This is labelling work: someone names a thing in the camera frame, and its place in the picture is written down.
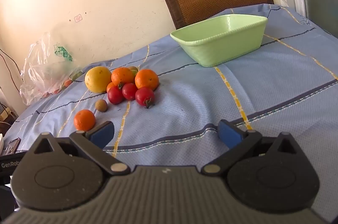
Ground lone front orange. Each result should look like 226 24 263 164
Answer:
73 109 96 131

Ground small brown kiwi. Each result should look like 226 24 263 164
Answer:
95 99 108 112

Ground small orange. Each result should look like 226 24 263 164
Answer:
106 82 115 92

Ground large yellow citrus fruit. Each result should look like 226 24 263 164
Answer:
85 66 111 93

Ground red tomato with stem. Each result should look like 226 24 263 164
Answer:
135 87 155 108

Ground green citrus fruit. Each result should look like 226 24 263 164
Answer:
128 66 139 76

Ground smartphone on left edge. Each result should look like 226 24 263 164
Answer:
5 138 21 155

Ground cluttered side table items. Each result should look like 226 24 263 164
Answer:
0 100 18 156

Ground blue striped table cloth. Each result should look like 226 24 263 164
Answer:
2 4 338 223

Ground clear plastic bag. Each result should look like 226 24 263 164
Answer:
19 32 81 105

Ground light green plastic basket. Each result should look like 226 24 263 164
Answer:
170 14 268 67

